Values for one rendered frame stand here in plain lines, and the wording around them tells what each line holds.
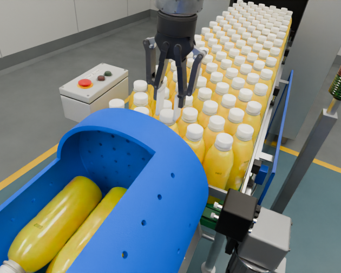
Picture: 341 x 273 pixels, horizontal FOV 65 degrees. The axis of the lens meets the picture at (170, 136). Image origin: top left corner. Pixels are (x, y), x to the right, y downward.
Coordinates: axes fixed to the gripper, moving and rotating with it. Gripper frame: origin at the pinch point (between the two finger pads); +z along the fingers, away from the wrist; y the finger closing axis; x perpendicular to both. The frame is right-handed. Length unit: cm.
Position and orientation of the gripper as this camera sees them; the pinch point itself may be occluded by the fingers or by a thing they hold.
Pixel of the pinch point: (168, 103)
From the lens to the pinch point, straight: 62.3
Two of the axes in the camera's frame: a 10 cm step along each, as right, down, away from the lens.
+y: 9.1, 3.2, -2.7
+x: 4.1, -5.5, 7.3
